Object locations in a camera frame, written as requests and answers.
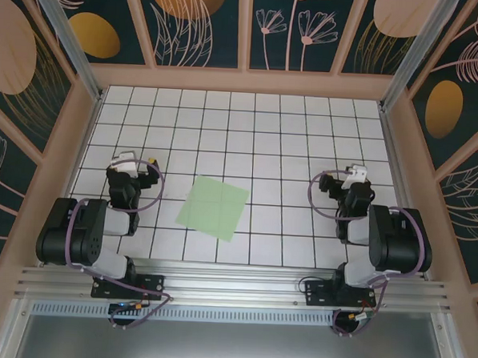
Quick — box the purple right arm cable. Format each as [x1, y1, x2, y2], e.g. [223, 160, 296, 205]
[300, 167, 431, 343]

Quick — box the grey metal sheet panel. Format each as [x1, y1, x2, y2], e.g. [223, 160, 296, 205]
[10, 311, 459, 358]

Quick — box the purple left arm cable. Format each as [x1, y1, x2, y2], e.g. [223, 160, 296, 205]
[61, 156, 181, 333]

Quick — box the light green paper sheet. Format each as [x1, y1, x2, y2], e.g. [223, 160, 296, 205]
[174, 173, 251, 243]

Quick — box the aluminium side rail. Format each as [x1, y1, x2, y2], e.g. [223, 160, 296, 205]
[372, 110, 442, 280]

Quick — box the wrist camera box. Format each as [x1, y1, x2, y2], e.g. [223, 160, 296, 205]
[108, 150, 140, 179]
[340, 163, 369, 191]

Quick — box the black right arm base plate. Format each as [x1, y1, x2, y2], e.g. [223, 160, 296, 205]
[303, 279, 378, 311]

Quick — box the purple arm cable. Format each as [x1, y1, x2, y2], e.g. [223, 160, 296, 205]
[61, 156, 181, 333]
[300, 167, 431, 343]

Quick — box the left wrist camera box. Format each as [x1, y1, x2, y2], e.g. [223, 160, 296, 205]
[108, 150, 140, 179]

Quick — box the white slotted cable duct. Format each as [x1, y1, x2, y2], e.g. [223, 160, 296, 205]
[29, 297, 337, 330]

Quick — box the aluminium corner post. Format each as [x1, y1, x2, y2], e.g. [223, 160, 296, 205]
[378, 0, 455, 115]
[19, 0, 110, 102]

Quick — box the long aluminium mounting rail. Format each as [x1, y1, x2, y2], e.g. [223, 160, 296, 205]
[14, 251, 456, 320]

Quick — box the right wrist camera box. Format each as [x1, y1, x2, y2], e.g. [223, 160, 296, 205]
[340, 163, 369, 191]

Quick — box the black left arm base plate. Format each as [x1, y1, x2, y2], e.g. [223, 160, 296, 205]
[91, 271, 166, 303]

